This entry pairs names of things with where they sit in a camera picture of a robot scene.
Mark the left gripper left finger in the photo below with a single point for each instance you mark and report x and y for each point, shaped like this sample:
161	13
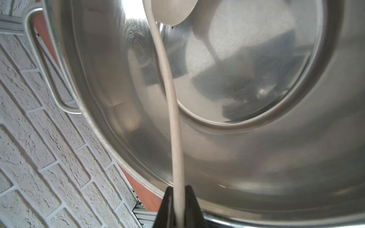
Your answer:
166	215

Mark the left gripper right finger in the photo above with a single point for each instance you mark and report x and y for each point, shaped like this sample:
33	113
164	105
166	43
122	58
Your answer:
193	214

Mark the stainless steel pot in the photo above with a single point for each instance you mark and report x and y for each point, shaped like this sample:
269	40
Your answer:
271	96

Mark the beige plastic ladle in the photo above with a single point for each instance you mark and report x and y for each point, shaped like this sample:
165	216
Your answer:
174	119

